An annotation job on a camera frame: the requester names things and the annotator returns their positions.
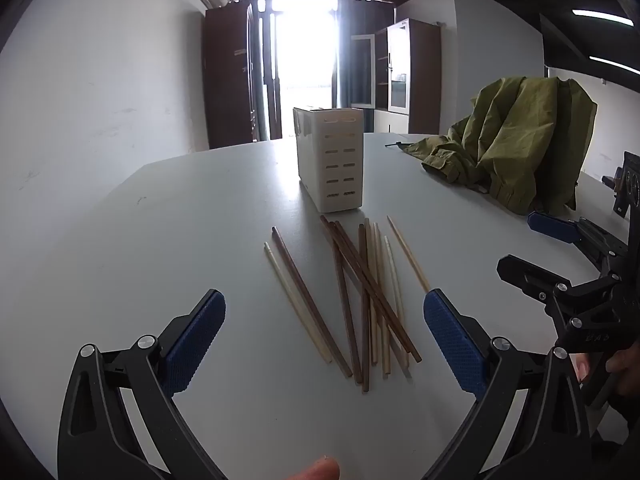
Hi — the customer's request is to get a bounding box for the dark brown wardrobe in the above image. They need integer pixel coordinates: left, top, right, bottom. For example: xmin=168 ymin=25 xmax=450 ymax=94
xmin=202 ymin=2 xmax=256 ymax=151

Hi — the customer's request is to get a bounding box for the long ceiling light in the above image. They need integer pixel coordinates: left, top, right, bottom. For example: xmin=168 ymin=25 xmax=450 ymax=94
xmin=571 ymin=8 xmax=635 ymax=25
xmin=587 ymin=54 xmax=640 ymax=73

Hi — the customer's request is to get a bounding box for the olive green jacket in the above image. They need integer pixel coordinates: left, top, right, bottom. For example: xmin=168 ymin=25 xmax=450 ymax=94
xmin=385 ymin=76 xmax=598 ymax=216

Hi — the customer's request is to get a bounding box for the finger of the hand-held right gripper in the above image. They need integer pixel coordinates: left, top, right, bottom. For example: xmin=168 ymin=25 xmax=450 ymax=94
xmin=496 ymin=255 xmax=640 ymax=318
xmin=527 ymin=211 xmax=640 ymax=273

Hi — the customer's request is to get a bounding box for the dark grey curtain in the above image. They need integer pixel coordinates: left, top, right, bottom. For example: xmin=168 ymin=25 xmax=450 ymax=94
xmin=246 ymin=0 xmax=283 ymax=141
xmin=334 ymin=0 xmax=396 ymax=111

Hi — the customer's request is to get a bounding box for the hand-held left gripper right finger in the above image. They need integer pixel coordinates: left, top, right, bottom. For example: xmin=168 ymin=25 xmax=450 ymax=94
xmin=422 ymin=288 xmax=596 ymax=480

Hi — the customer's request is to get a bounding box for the person's right hand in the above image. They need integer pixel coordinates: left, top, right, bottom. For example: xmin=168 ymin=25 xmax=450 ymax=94
xmin=574 ymin=345 xmax=640 ymax=401

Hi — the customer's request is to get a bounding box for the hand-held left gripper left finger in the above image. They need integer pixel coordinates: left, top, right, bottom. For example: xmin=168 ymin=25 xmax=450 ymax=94
xmin=56 ymin=288 xmax=227 ymax=480

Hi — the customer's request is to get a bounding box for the brown cabinet with glass door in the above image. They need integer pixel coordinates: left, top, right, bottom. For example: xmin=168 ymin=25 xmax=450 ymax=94
xmin=350 ymin=18 xmax=442 ymax=135

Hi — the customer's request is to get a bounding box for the white slotted utensil holder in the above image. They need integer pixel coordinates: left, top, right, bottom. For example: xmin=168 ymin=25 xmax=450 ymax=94
xmin=292 ymin=106 xmax=365 ymax=212

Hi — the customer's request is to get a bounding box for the person's left hand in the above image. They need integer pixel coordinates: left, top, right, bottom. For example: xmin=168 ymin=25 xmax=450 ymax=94
xmin=287 ymin=460 xmax=342 ymax=480

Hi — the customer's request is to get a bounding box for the glass balcony door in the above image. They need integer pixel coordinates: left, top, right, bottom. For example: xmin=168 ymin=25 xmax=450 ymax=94
xmin=270 ymin=0 xmax=341 ymax=140

